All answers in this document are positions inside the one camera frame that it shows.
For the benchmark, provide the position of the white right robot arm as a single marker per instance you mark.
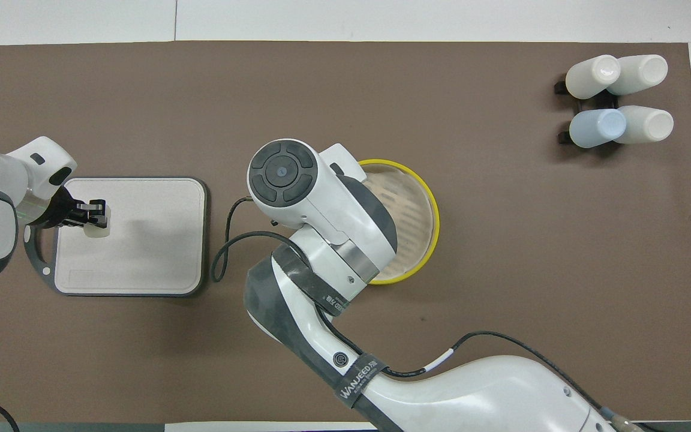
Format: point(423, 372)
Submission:
point(321, 198)

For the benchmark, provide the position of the pale blue plastic bottle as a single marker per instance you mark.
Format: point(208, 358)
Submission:
point(594, 129)

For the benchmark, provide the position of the white plastic bottle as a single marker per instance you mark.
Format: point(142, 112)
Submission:
point(648, 125)
point(642, 72)
point(588, 78)

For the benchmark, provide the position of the white cutting board grey rim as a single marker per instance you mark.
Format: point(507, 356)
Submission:
point(153, 252)

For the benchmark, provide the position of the brown table mat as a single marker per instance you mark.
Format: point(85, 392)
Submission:
point(501, 270)

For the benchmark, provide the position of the yellow rimmed woven steamer lid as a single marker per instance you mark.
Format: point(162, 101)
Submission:
point(411, 210)

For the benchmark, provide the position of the white steamed bun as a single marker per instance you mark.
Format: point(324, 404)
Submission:
point(96, 233)

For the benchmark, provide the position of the black bottle rack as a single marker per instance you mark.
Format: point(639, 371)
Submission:
point(563, 137)

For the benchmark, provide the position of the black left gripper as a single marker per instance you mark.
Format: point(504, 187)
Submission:
point(57, 211)

